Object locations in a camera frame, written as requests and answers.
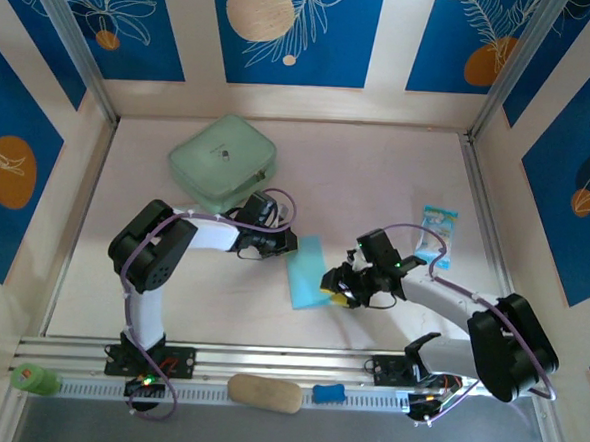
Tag aluminium side rail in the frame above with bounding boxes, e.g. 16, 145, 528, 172
40, 115, 120, 341
449, 135, 539, 356

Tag black controller board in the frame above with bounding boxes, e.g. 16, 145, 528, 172
122, 374, 167, 414
405, 387, 454, 428

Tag aluminium cross rail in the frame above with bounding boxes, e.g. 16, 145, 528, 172
13, 327, 568, 399

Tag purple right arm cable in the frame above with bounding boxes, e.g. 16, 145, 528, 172
370, 221, 569, 437

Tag green bottle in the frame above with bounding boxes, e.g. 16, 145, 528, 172
9, 362, 63, 398

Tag slotted grey cable duct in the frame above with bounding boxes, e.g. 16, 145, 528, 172
56, 369, 416, 421

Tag blue bone-shaped block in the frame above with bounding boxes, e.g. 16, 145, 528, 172
311, 381, 347, 404

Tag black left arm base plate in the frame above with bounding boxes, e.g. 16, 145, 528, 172
103, 342, 198, 381

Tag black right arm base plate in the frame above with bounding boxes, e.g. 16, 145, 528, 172
370, 353, 421, 390

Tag blue white snack packet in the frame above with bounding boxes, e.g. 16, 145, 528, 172
414, 204, 460, 271

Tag aluminium corner post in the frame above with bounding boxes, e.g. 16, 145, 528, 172
467, 0, 583, 149
18, 0, 127, 124

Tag mint green zip pouch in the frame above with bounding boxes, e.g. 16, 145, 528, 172
163, 111, 281, 220

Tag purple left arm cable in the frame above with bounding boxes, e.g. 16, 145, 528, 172
112, 179, 301, 430

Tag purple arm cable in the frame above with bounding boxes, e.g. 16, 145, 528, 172
112, 179, 301, 430
370, 221, 569, 437

